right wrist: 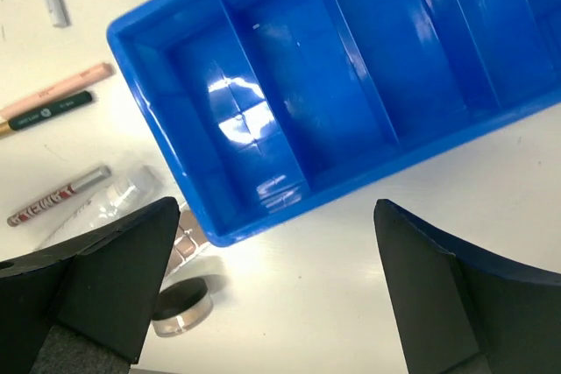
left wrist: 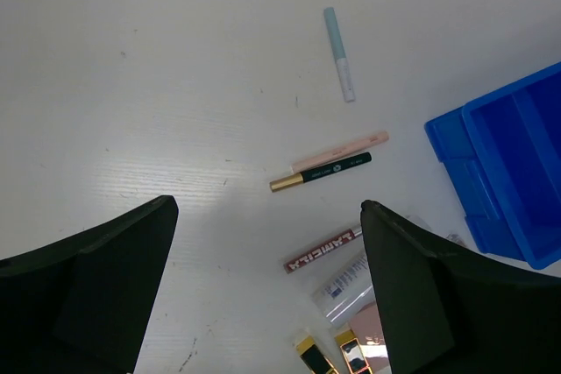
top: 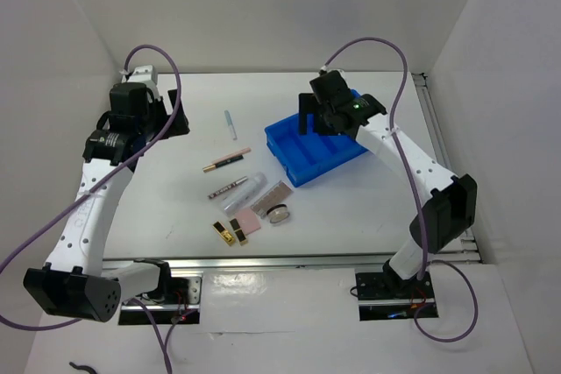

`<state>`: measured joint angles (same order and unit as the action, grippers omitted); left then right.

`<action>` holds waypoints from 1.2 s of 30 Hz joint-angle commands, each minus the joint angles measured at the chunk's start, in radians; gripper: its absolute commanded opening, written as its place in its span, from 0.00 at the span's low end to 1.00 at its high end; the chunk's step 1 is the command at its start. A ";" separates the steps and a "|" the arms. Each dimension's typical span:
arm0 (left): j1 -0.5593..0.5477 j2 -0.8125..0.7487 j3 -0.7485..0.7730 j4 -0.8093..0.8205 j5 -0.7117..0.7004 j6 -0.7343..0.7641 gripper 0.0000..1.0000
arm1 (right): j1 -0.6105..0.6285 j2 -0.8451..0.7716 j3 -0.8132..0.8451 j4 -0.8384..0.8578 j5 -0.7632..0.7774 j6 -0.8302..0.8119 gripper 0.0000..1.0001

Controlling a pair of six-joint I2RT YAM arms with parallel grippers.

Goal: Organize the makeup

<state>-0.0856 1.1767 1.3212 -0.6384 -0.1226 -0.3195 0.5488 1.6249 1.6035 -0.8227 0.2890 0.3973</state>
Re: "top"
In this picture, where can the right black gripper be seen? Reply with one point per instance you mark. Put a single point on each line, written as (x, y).
(308, 104)

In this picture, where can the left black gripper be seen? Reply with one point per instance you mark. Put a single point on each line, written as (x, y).
(179, 127)

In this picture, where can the blue plastic organizer tray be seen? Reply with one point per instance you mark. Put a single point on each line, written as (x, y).
(304, 154)

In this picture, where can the clear white lotion bottle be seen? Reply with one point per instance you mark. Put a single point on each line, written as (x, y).
(244, 193)

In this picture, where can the black gold lipstick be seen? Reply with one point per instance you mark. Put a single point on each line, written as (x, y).
(238, 231)
(224, 233)

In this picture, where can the pink highlighter stick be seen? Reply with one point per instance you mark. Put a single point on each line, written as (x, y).
(232, 155)

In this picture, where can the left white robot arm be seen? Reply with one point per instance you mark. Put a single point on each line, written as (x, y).
(71, 283)

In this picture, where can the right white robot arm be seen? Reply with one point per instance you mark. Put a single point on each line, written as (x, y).
(445, 202)

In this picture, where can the green gold makeup pen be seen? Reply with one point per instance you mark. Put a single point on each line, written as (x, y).
(222, 163)

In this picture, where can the light blue white pen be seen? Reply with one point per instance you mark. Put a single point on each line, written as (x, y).
(230, 125)

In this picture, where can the brown eyeshadow palette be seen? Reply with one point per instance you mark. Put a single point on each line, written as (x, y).
(274, 196)

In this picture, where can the pink square compact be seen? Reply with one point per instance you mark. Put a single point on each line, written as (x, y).
(247, 220)

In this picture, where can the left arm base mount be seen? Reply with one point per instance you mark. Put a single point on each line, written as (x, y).
(182, 305)

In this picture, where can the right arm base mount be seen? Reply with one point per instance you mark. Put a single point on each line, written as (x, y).
(377, 302)

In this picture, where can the aluminium front rail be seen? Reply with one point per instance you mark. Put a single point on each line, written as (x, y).
(262, 263)

